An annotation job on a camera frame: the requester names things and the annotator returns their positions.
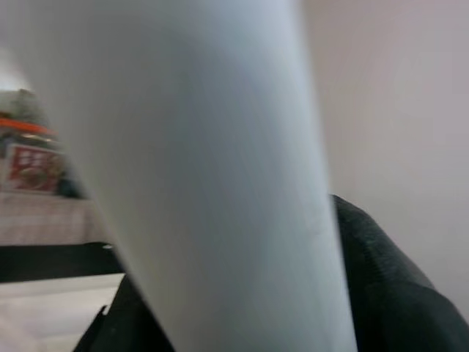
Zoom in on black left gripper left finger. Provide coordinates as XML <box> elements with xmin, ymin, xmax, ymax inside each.
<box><xmin>75</xmin><ymin>273</ymin><xmax>173</xmax><ymax>352</ymax></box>

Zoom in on white plastic table leg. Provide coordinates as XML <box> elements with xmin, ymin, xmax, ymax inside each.
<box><xmin>0</xmin><ymin>0</ymin><xmax>358</xmax><ymax>352</ymax></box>

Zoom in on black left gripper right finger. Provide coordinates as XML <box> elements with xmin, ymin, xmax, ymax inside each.
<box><xmin>329</xmin><ymin>194</ymin><xmax>469</xmax><ymax>352</ymax></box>

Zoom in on white patterned cloth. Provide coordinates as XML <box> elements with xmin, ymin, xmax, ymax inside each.
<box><xmin>0</xmin><ymin>190</ymin><xmax>114</xmax><ymax>246</ymax></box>

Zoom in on box with orange lid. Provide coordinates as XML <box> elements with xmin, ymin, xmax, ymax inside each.
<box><xmin>0</xmin><ymin>109</ymin><xmax>73</xmax><ymax>194</ymax></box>

